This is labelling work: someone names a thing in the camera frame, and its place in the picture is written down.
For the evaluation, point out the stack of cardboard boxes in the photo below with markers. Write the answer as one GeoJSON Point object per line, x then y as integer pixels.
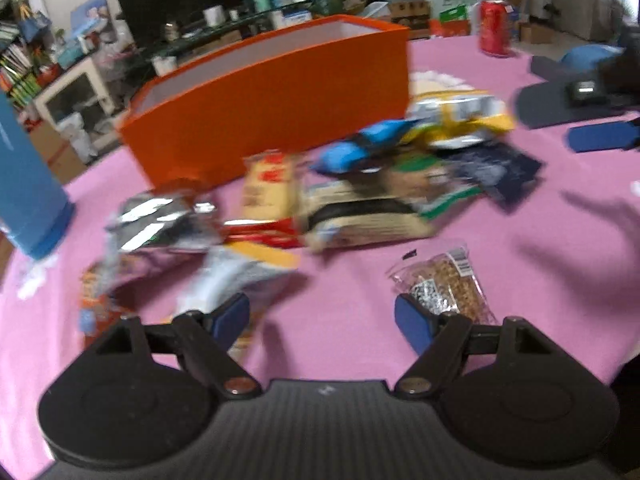
{"type": "Point", "coordinates": [57, 152]}

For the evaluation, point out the green beige snack packet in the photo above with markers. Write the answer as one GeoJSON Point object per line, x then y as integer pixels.
{"type": "Point", "coordinates": [435, 180]}

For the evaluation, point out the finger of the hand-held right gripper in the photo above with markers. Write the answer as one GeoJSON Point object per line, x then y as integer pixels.
{"type": "Point", "coordinates": [602, 136]}
{"type": "Point", "coordinates": [555, 105]}

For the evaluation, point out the yellow packet red print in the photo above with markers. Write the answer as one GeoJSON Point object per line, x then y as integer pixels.
{"type": "Point", "coordinates": [270, 185]}

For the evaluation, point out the white cup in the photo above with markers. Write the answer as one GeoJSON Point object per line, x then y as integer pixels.
{"type": "Point", "coordinates": [212, 16]}

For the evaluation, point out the yellow white snack packet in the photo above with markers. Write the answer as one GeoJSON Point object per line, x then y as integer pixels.
{"type": "Point", "coordinates": [460, 115]}

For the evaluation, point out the blue chair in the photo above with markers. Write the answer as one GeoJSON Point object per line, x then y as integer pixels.
{"type": "Point", "coordinates": [590, 55]}

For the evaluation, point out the orange box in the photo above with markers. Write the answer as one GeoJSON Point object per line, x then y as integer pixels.
{"type": "Point", "coordinates": [270, 110]}

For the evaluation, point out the clear peanut packet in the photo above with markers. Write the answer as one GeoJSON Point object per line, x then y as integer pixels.
{"type": "Point", "coordinates": [450, 285]}

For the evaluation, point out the bookshelf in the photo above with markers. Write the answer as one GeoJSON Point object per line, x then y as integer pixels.
{"type": "Point", "coordinates": [20, 55]}

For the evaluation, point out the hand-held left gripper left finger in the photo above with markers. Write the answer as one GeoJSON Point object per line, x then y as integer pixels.
{"type": "Point", "coordinates": [229, 316]}

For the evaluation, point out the red snack packet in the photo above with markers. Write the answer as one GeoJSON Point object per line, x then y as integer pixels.
{"type": "Point", "coordinates": [260, 234]}

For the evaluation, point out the white cabinet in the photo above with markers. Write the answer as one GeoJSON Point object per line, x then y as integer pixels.
{"type": "Point", "coordinates": [75, 95]}

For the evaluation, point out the red soda can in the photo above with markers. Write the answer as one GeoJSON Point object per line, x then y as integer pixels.
{"type": "Point", "coordinates": [494, 27]}

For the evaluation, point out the silver foil chip bag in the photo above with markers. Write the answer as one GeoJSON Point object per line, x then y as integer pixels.
{"type": "Point", "coordinates": [160, 225]}

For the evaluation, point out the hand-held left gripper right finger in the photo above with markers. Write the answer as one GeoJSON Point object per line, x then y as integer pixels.
{"type": "Point", "coordinates": [414, 322]}

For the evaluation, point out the blue thermos jug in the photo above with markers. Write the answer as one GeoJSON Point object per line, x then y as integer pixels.
{"type": "Point", "coordinates": [30, 185]}

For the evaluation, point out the glass television stand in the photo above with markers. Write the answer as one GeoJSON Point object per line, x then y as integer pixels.
{"type": "Point", "coordinates": [225, 35]}

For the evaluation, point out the blue black snack packet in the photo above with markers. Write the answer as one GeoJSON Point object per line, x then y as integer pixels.
{"type": "Point", "coordinates": [360, 147]}

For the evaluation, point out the dark navy snack packet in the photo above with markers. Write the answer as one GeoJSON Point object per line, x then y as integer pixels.
{"type": "Point", "coordinates": [500, 175]}

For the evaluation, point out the pale foil snack packet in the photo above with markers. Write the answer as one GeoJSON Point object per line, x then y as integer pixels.
{"type": "Point", "coordinates": [225, 275]}

